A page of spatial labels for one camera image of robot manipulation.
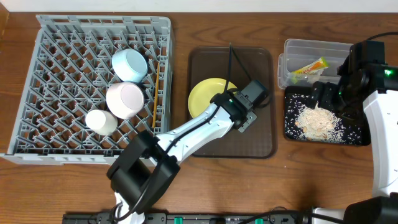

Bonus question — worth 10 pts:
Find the dark brown serving tray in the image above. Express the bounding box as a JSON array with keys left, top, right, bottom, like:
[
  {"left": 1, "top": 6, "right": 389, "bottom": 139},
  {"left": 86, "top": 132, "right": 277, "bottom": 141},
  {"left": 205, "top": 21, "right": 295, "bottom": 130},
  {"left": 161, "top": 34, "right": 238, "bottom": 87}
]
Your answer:
[{"left": 188, "top": 47, "right": 277, "bottom": 159}]

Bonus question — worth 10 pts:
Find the clear plastic bin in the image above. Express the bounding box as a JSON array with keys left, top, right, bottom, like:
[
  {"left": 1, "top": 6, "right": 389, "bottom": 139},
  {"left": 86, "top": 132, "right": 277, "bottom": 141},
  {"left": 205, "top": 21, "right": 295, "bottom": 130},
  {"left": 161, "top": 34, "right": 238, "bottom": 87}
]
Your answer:
[{"left": 277, "top": 39, "right": 351, "bottom": 89}]

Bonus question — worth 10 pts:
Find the left black cable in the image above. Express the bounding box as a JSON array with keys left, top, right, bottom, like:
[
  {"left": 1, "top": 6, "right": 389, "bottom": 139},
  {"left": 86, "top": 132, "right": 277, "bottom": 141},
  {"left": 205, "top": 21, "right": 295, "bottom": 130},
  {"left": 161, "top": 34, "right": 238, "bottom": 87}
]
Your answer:
[{"left": 111, "top": 42, "right": 273, "bottom": 223}]

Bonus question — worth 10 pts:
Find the green snack wrapper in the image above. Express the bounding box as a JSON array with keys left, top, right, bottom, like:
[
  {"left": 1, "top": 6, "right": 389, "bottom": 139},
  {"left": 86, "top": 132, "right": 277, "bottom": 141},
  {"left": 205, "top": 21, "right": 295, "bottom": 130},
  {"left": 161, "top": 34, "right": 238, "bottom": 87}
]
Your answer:
[{"left": 292, "top": 57, "right": 329, "bottom": 84}]

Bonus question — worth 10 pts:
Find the right black cable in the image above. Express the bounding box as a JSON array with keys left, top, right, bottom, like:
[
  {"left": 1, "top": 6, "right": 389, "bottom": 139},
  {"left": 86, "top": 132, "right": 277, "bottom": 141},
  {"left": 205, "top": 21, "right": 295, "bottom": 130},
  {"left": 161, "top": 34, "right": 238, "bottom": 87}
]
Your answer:
[{"left": 365, "top": 30, "right": 398, "bottom": 41}]

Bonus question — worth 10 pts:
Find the white pink bowl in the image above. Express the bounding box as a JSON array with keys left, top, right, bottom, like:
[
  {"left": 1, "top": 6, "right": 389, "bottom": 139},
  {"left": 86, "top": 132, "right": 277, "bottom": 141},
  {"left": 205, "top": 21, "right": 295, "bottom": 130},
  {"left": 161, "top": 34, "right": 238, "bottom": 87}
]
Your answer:
[{"left": 106, "top": 82, "right": 145, "bottom": 119}]

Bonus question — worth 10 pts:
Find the white paper cup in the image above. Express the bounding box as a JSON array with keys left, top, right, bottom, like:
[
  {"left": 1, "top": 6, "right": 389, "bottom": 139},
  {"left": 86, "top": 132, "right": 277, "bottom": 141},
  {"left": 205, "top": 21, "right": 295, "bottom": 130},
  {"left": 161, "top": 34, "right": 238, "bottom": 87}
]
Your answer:
[{"left": 85, "top": 110, "right": 118, "bottom": 136}]

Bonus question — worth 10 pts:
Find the yellow round plate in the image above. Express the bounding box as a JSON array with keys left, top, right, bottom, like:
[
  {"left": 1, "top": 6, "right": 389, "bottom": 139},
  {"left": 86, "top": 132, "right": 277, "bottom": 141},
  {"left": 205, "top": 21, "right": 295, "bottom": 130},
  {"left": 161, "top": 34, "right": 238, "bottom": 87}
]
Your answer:
[{"left": 188, "top": 78, "right": 226, "bottom": 118}]

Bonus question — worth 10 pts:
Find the food scraps rice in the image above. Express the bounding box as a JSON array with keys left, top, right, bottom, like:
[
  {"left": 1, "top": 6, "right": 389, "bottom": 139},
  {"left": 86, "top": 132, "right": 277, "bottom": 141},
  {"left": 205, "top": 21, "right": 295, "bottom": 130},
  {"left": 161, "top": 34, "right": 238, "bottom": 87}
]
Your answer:
[{"left": 285, "top": 93, "right": 363, "bottom": 144}]

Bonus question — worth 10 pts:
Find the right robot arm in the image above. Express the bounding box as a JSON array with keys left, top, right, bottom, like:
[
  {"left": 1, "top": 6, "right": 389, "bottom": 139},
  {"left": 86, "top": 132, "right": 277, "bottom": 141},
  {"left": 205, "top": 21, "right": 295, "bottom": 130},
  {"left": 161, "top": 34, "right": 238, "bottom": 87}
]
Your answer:
[{"left": 307, "top": 37, "right": 397, "bottom": 224}]

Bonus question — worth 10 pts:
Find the light blue bowl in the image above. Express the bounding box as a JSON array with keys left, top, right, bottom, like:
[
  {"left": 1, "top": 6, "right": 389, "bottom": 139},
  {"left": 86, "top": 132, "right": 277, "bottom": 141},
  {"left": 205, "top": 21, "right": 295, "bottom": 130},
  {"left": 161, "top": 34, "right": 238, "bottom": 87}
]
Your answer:
[{"left": 111, "top": 49, "right": 148, "bottom": 83}]

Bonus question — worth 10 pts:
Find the white tissue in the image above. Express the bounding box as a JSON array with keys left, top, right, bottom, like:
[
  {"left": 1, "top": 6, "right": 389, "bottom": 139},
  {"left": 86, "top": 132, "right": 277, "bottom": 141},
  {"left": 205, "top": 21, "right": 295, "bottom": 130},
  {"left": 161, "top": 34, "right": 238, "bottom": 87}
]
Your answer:
[{"left": 307, "top": 70, "right": 323, "bottom": 84}]

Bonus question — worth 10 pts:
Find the black waste tray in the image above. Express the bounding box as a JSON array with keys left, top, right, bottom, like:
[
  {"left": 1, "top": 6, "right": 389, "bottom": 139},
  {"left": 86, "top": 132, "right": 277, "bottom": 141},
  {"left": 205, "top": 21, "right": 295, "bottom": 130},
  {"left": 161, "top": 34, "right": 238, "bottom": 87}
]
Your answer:
[{"left": 283, "top": 85, "right": 371, "bottom": 146}]

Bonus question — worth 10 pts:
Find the black cable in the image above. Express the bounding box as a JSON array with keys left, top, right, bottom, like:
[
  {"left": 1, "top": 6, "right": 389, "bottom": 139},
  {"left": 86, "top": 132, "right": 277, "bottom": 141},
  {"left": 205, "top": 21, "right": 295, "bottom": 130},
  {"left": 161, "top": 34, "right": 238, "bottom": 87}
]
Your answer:
[
  {"left": 111, "top": 42, "right": 273, "bottom": 223},
  {"left": 365, "top": 30, "right": 398, "bottom": 41}
]

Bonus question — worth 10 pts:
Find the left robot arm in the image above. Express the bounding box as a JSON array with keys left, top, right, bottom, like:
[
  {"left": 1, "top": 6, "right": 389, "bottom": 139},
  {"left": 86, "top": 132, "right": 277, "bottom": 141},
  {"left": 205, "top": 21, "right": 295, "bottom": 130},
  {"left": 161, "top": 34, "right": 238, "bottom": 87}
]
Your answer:
[{"left": 106, "top": 80, "right": 269, "bottom": 223}]

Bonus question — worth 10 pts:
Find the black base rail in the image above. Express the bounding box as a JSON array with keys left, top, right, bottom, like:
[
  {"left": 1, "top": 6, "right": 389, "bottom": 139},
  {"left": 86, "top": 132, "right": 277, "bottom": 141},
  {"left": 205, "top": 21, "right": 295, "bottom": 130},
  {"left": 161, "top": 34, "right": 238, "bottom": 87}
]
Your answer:
[{"left": 62, "top": 212, "right": 299, "bottom": 224}]

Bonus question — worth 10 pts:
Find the wooden chopstick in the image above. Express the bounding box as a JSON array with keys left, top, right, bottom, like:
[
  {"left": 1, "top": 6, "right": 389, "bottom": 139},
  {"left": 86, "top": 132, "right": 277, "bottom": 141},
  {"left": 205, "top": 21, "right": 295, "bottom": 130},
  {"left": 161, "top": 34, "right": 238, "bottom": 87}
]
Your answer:
[{"left": 152, "top": 62, "right": 160, "bottom": 130}]

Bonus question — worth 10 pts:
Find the grey plastic dish rack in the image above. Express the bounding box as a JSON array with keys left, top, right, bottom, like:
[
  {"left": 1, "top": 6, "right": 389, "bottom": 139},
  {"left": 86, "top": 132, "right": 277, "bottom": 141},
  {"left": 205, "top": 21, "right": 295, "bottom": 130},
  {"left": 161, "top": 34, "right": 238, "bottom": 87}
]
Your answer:
[{"left": 2, "top": 15, "right": 174, "bottom": 165}]

